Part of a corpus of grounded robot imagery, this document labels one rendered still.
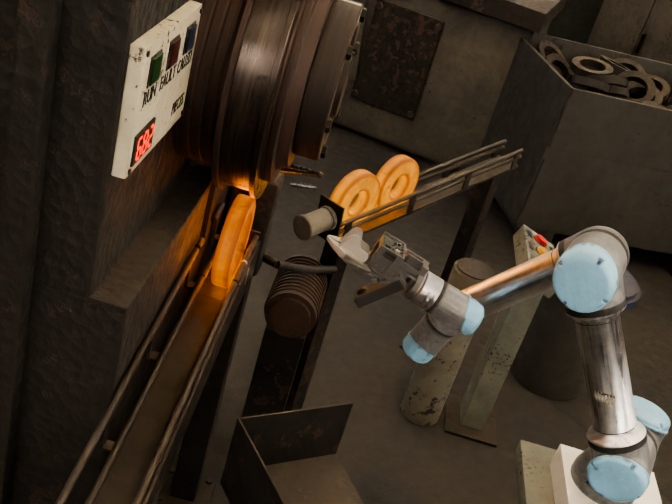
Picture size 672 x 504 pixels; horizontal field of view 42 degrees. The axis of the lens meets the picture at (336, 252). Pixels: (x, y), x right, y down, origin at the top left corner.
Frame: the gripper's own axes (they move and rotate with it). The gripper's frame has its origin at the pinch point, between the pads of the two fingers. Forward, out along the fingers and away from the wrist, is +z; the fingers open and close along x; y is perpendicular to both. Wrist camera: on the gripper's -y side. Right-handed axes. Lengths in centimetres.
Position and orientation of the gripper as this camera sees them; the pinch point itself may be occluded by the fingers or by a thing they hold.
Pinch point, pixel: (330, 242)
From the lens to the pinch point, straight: 181.3
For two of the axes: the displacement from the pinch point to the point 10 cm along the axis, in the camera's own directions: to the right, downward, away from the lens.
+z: -8.5, -5.2, -1.4
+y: 5.2, -7.3, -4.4
